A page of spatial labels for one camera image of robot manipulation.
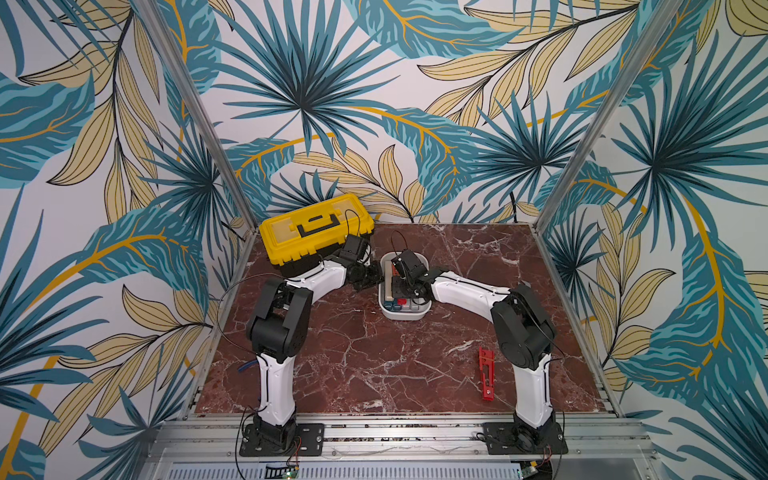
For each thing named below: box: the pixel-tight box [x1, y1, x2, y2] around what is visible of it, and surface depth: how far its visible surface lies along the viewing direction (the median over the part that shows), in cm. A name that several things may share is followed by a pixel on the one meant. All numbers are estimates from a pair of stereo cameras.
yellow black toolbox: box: [260, 194, 375, 276], surface depth 97 cm
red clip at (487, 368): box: [479, 346, 495, 401], surface depth 84 cm
